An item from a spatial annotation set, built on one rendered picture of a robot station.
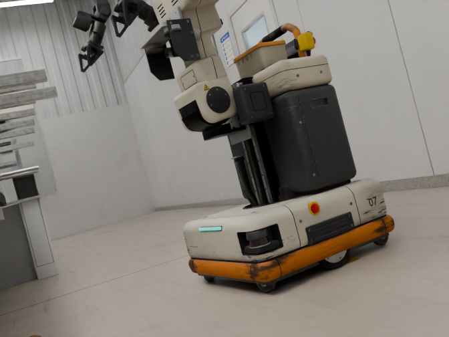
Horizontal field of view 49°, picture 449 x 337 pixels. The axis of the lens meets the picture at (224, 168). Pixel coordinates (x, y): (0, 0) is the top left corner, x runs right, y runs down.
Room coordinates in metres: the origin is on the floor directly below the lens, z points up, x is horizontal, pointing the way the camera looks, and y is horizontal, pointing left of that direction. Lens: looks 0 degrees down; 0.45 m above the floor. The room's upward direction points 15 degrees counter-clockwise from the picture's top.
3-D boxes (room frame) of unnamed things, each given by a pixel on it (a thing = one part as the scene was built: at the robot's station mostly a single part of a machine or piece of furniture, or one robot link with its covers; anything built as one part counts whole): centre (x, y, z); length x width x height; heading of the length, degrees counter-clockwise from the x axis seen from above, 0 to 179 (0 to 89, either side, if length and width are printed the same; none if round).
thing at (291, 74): (2.15, -0.25, 0.59); 0.55 x 0.34 x 0.83; 29
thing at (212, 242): (2.10, -0.17, 0.16); 0.67 x 0.64 x 0.25; 119
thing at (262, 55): (2.16, -0.27, 0.87); 0.23 x 0.15 x 0.11; 29
